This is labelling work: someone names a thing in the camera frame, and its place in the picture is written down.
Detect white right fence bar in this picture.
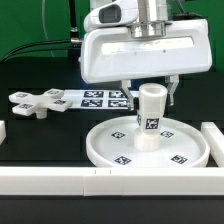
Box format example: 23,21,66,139
201,122,224,168

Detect white cross-shaped table base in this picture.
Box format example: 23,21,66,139
9,88,72,119

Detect white left fence bar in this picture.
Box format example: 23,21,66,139
0,120,6,145

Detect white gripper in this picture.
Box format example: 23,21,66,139
80,19,212,110

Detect white fence bar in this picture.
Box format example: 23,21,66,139
0,120,6,145
0,167,224,196
201,122,224,168

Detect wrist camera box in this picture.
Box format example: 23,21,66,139
84,0,139,32

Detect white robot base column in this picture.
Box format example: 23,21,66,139
78,0,97,63

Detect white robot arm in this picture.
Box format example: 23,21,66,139
80,0,212,110

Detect white front fence bar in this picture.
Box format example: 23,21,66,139
0,167,224,196

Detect black cables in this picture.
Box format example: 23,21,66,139
0,0,84,64

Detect white marker sheet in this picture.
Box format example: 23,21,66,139
62,90,128,110

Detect white round table top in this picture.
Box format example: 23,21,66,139
86,116,210,168

